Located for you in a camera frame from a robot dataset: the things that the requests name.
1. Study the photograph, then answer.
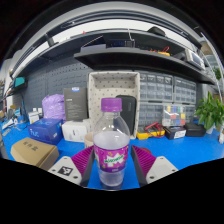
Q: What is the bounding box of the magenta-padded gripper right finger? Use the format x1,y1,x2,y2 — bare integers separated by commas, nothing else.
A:
130,144,179,188

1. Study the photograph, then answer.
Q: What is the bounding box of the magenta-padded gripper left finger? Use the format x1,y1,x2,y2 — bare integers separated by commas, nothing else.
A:
47,145,95,188

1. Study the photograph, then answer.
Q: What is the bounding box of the clear purple-labelled drink bottle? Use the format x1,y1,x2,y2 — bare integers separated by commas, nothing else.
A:
92,97,131,191

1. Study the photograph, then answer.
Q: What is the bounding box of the yellow multimeter with leads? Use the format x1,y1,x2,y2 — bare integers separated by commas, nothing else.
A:
136,121,166,140

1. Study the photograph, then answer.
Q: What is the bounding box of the brown cardboard box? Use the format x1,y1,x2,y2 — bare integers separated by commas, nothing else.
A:
10,136,60,171

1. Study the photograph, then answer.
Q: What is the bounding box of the beige patterned cup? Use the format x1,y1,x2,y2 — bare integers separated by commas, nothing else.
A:
83,131,96,149

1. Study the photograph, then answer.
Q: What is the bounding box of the black box with white label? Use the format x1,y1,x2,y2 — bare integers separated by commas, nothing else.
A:
163,125,188,140

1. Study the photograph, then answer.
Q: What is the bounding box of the white product box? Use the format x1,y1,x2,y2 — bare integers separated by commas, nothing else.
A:
61,119,91,143

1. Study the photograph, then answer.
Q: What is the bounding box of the blue product box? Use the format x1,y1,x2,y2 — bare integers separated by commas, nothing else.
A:
27,118,64,146

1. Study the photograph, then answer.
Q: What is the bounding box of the plain black case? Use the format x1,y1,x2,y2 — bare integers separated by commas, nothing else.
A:
184,122,207,138

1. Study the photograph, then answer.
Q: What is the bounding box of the clear parts organizer box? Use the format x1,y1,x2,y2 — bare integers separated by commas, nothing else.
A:
162,103,187,127

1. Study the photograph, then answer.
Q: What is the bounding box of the small white card stand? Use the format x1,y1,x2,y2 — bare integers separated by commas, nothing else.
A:
28,111,40,125

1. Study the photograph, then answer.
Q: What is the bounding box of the purple plastic bag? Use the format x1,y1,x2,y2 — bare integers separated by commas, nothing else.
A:
41,93,67,122

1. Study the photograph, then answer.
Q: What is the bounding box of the black zip pouch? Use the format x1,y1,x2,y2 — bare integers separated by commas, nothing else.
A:
114,94,137,136

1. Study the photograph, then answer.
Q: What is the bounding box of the dark grey flat box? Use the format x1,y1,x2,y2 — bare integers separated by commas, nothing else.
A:
63,86,89,122

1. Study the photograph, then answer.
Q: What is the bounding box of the green potted plant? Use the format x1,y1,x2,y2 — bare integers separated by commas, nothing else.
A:
194,91,224,133

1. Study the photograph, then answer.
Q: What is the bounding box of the narrow grey drawer cabinet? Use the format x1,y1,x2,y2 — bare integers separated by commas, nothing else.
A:
172,76,198,116

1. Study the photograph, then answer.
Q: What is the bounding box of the wide grey drawer cabinet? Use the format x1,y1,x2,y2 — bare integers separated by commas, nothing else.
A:
138,70,175,128

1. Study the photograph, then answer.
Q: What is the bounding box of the beige dotted storage bin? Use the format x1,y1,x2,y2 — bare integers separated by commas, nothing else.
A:
87,70,141,140

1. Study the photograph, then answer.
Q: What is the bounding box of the teal device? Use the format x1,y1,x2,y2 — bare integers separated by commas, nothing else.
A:
13,76,26,88

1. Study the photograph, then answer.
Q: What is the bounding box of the black wall shelf unit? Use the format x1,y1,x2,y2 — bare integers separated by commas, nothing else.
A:
13,26,218,86

